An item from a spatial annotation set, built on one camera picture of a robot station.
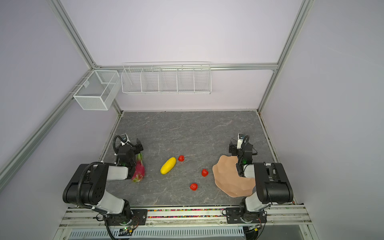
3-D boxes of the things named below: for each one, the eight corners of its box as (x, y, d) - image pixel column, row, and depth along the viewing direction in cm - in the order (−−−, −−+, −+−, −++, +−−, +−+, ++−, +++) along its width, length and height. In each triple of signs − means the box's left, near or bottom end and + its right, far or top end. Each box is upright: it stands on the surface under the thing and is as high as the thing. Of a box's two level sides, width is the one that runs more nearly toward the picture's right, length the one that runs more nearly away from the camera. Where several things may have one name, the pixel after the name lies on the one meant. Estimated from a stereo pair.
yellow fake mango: (160, 173, 90) (158, 170, 87) (171, 158, 97) (170, 155, 93) (166, 177, 89) (164, 174, 85) (177, 162, 95) (176, 158, 92)
